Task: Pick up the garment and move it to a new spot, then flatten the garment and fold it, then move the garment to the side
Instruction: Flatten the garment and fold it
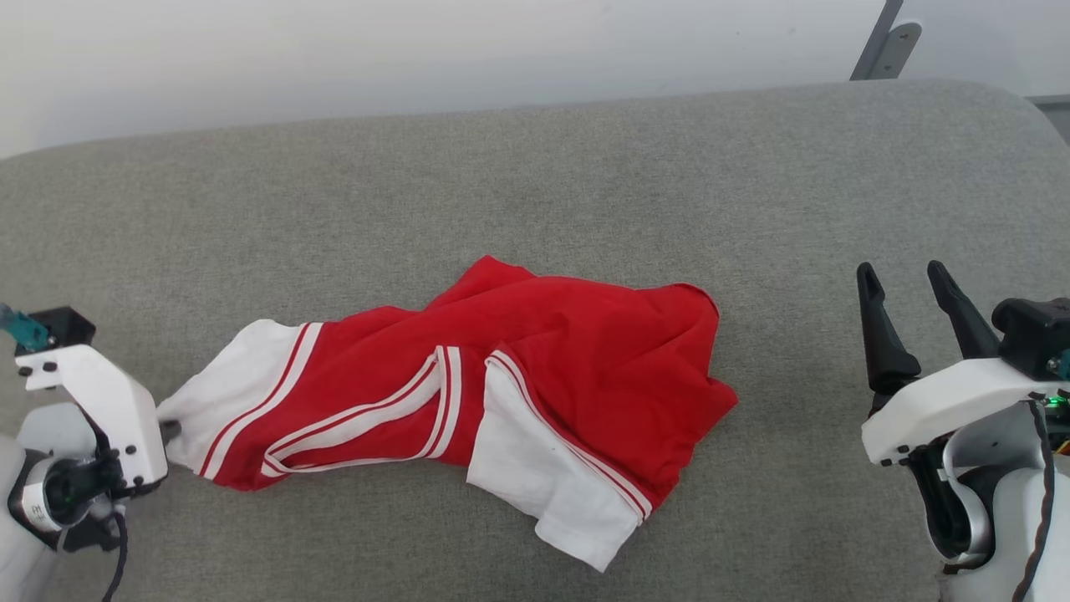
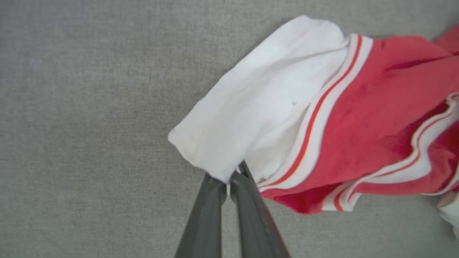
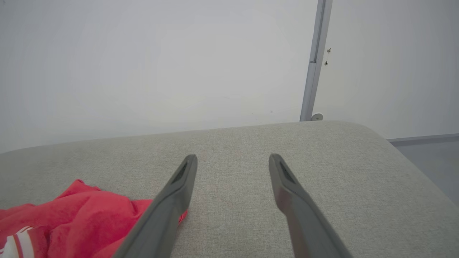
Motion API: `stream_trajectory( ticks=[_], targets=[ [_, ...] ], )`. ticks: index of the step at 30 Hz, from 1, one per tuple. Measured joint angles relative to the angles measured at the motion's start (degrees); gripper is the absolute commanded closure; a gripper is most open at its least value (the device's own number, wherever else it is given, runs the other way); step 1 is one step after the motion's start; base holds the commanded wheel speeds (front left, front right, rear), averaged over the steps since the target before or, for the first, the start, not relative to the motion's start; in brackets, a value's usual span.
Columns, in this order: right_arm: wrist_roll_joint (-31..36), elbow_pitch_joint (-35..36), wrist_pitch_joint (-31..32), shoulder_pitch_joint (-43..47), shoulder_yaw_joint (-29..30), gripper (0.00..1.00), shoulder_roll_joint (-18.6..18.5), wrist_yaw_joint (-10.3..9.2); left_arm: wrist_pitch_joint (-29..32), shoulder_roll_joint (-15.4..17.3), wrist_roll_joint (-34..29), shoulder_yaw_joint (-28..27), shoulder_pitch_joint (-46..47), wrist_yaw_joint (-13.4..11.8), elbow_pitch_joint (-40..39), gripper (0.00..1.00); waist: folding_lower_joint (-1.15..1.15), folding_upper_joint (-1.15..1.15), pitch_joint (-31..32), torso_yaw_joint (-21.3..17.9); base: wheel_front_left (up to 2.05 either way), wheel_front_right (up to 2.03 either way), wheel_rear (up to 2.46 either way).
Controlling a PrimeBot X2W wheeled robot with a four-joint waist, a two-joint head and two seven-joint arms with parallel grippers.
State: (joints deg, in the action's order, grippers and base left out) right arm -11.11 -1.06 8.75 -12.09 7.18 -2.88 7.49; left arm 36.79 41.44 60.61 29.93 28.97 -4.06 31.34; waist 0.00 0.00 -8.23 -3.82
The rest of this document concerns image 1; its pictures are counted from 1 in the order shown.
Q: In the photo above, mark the grey metal post bracket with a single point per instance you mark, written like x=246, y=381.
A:
x=899, y=50

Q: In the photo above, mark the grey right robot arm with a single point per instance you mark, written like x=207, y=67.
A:
x=1003, y=518

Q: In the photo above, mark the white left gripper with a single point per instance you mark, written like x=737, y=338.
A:
x=125, y=410

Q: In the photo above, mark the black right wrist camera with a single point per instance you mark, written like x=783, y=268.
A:
x=1036, y=334

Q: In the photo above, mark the red and white basketball jersey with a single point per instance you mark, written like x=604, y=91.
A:
x=585, y=351

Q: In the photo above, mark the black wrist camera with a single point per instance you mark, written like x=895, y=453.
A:
x=1036, y=334
x=63, y=326

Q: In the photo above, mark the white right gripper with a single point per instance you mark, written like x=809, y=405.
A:
x=945, y=410

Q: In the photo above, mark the grey metal post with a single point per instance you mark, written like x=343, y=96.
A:
x=873, y=33

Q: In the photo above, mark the teal left camera connector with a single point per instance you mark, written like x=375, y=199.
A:
x=23, y=328

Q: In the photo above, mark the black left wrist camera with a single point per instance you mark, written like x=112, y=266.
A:
x=63, y=326

